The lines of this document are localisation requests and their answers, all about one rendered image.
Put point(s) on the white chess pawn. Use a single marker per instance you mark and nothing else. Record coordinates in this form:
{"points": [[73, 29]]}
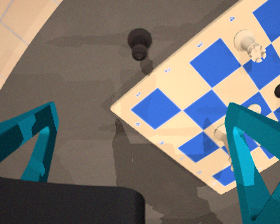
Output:
{"points": [[255, 107]]}

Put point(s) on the blue and cream chessboard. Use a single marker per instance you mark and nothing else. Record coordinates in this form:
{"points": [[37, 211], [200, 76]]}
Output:
{"points": [[181, 102]]}

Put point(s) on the white chess piece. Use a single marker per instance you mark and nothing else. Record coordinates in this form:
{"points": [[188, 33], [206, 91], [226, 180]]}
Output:
{"points": [[220, 134]]}

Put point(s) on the white chess rook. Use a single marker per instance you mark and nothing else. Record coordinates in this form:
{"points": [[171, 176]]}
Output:
{"points": [[244, 41]]}

